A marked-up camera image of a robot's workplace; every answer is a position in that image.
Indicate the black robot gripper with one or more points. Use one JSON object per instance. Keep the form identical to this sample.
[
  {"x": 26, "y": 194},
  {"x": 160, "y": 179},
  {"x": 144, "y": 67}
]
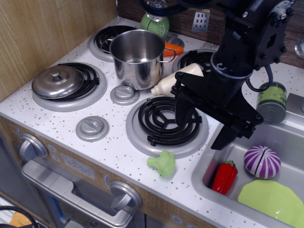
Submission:
[{"x": 218, "y": 94}]

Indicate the shiny steel pot lid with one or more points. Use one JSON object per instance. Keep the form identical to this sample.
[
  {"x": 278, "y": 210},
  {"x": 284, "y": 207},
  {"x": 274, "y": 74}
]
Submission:
[{"x": 57, "y": 82}]

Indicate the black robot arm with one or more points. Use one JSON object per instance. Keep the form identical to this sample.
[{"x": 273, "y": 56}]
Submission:
[{"x": 254, "y": 33}]

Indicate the stainless steel pot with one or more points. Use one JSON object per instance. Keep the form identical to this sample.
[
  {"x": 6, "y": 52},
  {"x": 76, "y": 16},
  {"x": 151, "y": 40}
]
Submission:
[{"x": 138, "y": 58}]

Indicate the front right stove burner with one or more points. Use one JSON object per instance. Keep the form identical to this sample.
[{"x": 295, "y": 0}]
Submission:
[{"x": 151, "y": 128}]

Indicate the stove burner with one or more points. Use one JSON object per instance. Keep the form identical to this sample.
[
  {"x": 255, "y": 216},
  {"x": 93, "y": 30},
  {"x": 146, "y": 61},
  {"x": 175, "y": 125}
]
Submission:
[
  {"x": 91, "y": 91},
  {"x": 151, "y": 128},
  {"x": 99, "y": 44},
  {"x": 201, "y": 57}
]

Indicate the cream plastic bottle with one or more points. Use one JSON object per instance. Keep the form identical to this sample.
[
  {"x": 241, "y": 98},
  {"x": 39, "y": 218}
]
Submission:
[{"x": 165, "y": 85}]

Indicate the red toy pepper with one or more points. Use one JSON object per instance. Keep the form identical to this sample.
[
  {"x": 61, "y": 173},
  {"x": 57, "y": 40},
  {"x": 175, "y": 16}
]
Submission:
[{"x": 225, "y": 177}]

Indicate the green toy broccoli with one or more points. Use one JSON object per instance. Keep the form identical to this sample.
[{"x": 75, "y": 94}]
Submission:
[{"x": 165, "y": 163}]

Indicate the back right stove burner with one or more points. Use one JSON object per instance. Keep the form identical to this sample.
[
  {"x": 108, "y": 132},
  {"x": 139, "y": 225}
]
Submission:
[{"x": 201, "y": 57}]

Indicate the green labelled tin can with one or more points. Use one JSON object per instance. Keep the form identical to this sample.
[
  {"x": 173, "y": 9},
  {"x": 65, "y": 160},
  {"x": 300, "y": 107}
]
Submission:
[{"x": 271, "y": 103}]

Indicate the purple striped toy onion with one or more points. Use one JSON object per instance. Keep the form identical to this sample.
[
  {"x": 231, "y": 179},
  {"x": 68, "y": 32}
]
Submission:
[{"x": 262, "y": 162}]

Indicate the steel sink basin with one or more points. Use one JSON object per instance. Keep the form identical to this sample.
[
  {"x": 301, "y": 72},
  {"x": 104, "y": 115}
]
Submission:
[{"x": 261, "y": 179}]

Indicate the orange toy carrot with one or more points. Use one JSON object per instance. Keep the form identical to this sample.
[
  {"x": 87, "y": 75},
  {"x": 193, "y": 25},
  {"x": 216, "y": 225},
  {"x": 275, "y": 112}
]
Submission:
[{"x": 174, "y": 48}]

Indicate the upper grey stovetop knob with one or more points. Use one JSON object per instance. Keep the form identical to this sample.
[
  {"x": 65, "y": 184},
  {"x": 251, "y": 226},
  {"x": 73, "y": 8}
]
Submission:
[{"x": 124, "y": 95}]

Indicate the grey stovetop knob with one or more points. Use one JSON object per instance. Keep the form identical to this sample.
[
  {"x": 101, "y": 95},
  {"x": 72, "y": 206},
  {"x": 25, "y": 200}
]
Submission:
[
  {"x": 173, "y": 39},
  {"x": 92, "y": 129},
  {"x": 124, "y": 95}
]

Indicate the back grey stovetop knob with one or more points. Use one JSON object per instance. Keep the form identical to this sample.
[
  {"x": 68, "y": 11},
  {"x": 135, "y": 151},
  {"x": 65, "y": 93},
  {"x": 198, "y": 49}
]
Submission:
[{"x": 173, "y": 39}]

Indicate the light green plate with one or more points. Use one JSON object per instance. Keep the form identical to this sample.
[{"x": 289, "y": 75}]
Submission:
[{"x": 275, "y": 200}]

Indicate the hanging metal spatula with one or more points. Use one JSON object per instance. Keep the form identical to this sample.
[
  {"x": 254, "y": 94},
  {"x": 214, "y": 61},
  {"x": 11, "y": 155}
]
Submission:
[{"x": 201, "y": 21}]

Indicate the green toy cabbage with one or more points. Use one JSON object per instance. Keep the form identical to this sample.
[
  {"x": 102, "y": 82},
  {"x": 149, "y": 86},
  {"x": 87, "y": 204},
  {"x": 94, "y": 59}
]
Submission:
[{"x": 161, "y": 28}]

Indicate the right silver oven knob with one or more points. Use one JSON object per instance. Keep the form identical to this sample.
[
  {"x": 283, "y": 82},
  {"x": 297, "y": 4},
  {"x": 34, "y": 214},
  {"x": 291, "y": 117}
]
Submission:
[{"x": 124, "y": 196}]

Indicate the silver oven knob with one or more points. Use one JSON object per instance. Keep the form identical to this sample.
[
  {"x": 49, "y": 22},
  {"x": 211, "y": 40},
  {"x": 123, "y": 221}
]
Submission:
[
  {"x": 124, "y": 196},
  {"x": 32, "y": 148}
]

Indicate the lower grey stovetop knob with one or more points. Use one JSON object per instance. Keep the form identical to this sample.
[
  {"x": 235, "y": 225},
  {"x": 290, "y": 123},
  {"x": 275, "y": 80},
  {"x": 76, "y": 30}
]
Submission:
[{"x": 92, "y": 129}]

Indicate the front left stove burner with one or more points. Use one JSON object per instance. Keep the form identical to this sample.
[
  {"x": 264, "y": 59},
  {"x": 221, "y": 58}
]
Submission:
[{"x": 91, "y": 91}]

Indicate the chrome faucet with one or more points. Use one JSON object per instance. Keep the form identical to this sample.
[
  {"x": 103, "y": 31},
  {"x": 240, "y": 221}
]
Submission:
[{"x": 299, "y": 47}]

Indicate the hanging metal skimmer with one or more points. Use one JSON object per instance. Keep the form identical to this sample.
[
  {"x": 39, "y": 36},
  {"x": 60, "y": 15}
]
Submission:
[{"x": 156, "y": 4}]

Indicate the back left stove burner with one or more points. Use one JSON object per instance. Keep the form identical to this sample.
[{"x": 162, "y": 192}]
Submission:
[{"x": 99, "y": 44}]

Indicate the left silver oven knob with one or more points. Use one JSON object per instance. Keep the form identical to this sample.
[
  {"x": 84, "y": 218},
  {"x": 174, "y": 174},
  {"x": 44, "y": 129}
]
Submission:
[{"x": 32, "y": 148}]

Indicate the orange yellow object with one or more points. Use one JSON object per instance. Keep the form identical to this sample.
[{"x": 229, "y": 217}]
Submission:
[{"x": 19, "y": 220}]

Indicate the silver oven door handle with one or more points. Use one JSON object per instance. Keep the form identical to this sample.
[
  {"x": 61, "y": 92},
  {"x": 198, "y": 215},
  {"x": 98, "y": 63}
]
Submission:
[{"x": 61, "y": 189}]

